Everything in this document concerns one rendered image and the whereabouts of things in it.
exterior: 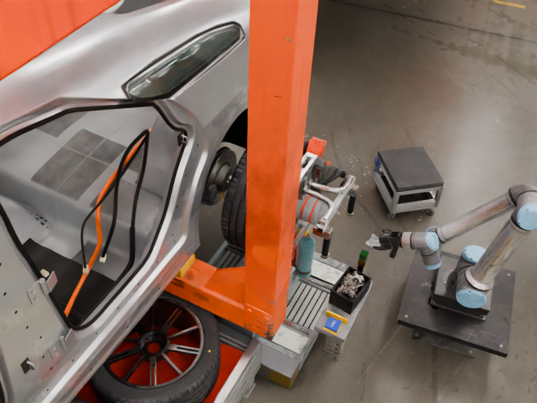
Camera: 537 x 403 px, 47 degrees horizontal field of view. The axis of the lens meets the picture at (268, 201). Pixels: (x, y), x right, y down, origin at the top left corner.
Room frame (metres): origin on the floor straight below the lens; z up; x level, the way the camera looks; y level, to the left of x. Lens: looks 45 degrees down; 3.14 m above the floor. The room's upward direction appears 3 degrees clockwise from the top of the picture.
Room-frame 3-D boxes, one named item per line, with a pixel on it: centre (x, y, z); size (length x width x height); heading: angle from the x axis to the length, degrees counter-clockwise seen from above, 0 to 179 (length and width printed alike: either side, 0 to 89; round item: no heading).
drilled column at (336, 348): (1.91, -0.43, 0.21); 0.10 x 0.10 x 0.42; 65
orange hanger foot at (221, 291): (1.88, 0.29, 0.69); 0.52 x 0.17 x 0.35; 65
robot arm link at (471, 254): (2.14, -1.13, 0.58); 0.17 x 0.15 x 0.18; 166
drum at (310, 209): (2.23, -0.22, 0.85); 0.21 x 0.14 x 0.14; 65
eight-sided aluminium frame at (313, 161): (2.26, -0.16, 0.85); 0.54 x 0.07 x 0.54; 155
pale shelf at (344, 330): (1.93, -0.44, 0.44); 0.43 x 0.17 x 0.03; 155
